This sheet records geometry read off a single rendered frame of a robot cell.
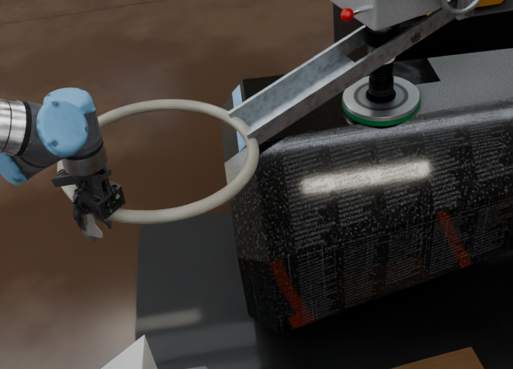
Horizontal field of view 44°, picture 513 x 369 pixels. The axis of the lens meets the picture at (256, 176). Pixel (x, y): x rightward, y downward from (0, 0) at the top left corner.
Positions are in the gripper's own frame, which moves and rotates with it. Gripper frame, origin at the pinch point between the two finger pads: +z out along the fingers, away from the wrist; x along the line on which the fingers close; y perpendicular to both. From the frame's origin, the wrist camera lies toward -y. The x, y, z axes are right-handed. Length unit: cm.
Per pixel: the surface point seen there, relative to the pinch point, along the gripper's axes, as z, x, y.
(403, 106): -3, 76, 42
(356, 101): -2, 73, 29
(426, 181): 13, 68, 53
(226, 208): 83, 91, -36
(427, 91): -1, 90, 44
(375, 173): 11, 62, 41
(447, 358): 67, 56, 72
